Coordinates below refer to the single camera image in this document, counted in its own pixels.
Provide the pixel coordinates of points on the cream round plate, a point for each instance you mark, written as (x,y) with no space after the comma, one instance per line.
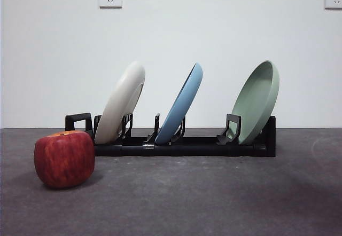
(117,108)

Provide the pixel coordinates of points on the red apple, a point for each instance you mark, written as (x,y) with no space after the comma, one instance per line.
(64,161)

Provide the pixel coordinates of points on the blue round plate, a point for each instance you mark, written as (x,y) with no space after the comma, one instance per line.
(181,105)

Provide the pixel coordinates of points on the black plate rack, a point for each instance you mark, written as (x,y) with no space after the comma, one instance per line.
(187,148)

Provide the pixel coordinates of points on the green round plate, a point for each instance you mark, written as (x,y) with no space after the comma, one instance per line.
(253,105)

